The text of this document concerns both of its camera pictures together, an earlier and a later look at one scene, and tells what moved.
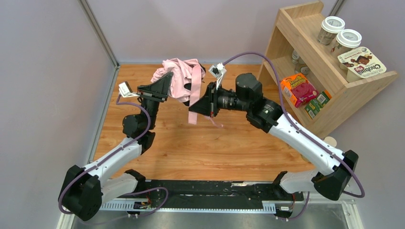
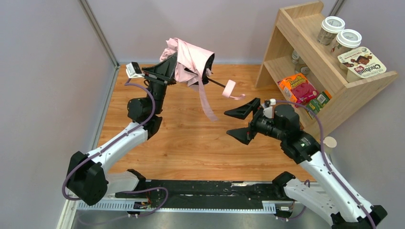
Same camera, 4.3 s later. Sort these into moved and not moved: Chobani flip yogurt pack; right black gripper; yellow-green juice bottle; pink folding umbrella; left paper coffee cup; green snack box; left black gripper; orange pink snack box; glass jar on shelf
Moved: pink folding umbrella; right black gripper; left black gripper
Not moved: left paper coffee cup; orange pink snack box; glass jar on shelf; Chobani flip yogurt pack; yellow-green juice bottle; green snack box
